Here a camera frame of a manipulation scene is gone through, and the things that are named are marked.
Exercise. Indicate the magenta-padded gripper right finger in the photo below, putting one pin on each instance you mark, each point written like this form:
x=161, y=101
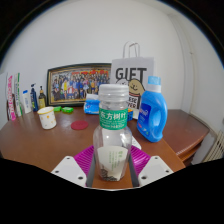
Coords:
x=141, y=159

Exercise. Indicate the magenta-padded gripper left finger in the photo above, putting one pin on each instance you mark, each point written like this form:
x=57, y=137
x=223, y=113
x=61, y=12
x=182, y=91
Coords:
x=83, y=158

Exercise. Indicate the clear green-labelled drink bottle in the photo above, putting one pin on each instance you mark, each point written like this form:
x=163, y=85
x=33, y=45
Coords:
x=112, y=143

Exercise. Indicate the flat round red coaster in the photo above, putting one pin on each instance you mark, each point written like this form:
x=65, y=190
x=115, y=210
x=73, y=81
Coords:
x=79, y=125

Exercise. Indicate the blue detergent bottle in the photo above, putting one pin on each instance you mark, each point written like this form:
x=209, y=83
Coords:
x=153, y=116

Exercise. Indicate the colourful puzzle cube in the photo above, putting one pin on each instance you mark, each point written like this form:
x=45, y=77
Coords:
x=130, y=115

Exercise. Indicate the blue tissue pack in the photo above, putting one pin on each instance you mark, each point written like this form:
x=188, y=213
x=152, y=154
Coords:
x=90, y=106

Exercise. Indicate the white yellow-rimmed cup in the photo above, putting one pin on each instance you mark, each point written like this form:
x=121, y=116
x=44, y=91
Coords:
x=47, y=119

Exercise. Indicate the brown wooden side cabinet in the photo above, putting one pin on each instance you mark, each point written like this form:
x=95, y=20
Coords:
x=186, y=130

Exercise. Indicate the amber pump bottle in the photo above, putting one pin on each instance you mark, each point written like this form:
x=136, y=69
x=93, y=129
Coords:
x=42, y=101

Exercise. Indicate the framed group photo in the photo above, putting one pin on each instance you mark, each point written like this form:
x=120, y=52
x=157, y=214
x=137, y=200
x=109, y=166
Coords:
x=78, y=83

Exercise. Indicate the white radiator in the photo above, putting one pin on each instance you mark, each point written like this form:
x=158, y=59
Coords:
x=216, y=148

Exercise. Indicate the dark blue pump bottle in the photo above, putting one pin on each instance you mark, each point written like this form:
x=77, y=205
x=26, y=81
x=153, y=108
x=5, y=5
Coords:
x=34, y=100

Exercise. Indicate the white blue-capped bottle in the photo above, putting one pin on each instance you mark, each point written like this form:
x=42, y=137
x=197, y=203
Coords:
x=27, y=102

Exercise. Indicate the white paper gift bag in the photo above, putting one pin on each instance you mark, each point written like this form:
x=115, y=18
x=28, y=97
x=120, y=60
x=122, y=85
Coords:
x=131, y=71

